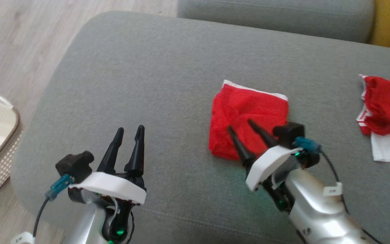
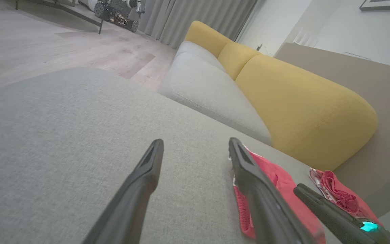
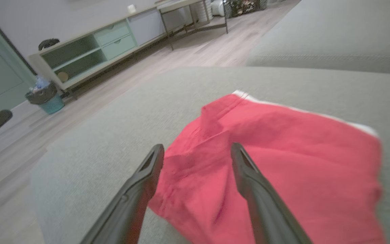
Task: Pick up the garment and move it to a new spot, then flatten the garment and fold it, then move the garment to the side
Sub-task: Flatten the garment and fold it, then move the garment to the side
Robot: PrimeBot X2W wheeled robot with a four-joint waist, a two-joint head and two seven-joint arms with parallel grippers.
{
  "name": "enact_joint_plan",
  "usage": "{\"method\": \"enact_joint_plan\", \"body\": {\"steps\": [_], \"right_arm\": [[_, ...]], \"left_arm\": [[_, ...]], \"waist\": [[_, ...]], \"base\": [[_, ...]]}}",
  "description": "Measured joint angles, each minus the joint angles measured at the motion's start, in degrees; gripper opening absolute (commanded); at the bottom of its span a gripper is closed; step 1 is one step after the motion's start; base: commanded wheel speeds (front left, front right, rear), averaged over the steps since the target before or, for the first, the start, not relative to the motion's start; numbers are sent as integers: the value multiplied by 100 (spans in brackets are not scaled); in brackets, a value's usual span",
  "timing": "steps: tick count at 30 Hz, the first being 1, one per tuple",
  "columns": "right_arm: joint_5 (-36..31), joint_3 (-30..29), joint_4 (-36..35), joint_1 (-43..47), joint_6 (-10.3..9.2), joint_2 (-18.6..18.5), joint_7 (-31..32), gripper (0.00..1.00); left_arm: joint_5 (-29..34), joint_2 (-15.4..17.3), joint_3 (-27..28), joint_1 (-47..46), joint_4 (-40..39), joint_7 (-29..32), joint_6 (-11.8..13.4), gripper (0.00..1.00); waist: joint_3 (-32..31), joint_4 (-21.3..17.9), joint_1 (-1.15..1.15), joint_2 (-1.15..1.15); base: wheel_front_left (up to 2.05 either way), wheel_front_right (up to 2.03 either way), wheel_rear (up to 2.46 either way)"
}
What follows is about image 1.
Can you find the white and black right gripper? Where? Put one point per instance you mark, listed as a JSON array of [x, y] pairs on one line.
[[266, 166]]

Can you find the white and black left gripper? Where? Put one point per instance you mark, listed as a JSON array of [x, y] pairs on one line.
[[113, 188]]

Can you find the red garment with white trim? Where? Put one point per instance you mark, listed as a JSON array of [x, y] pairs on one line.
[[245, 108], [388, 105]]

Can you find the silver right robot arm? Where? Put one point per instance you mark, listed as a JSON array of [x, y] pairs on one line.
[[320, 217]]

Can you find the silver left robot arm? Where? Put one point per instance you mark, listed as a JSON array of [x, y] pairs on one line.
[[86, 223]]

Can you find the large grey sofa chaise seat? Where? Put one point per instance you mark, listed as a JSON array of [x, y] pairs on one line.
[[147, 78]]

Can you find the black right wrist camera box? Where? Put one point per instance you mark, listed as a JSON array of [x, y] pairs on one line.
[[288, 134]]

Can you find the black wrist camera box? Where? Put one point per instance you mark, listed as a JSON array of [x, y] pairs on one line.
[[288, 134], [74, 166]]

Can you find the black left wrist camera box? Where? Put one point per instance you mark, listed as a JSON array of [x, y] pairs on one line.
[[74, 166]]

